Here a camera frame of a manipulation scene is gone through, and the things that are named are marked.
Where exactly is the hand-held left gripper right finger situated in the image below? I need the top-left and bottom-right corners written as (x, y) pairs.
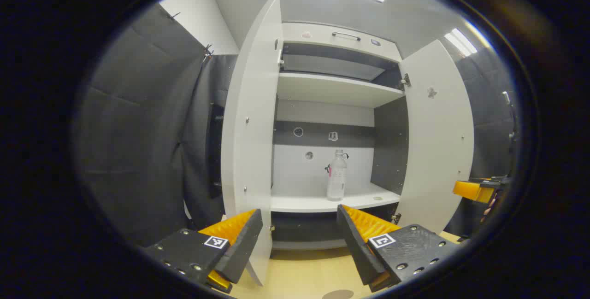
top-left (336, 205), bottom-right (463, 293)

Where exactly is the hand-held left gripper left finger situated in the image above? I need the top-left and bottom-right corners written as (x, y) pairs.
top-left (143, 208), bottom-right (264, 294)

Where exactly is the white cabinet door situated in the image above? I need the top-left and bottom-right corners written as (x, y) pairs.
top-left (221, 0), bottom-right (283, 286)
top-left (397, 40), bottom-right (475, 235)

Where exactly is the clear plastic bottle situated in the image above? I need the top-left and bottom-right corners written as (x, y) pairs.
top-left (327, 149), bottom-right (348, 201)

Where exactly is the white cabinet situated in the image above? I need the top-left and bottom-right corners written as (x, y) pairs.
top-left (270, 22), bottom-right (412, 250)

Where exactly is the white cabinet shelf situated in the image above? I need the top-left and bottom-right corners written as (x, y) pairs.
top-left (277, 72), bottom-right (406, 109)

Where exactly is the black backdrop cloth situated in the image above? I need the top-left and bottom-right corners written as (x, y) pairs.
top-left (76, 3), bottom-right (241, 247)
top-left (444, 45), bottom-right (518, 240)

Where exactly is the metal backdrop stand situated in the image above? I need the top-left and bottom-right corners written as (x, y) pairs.
top-left (501, 90), bottom-right (518, 144)

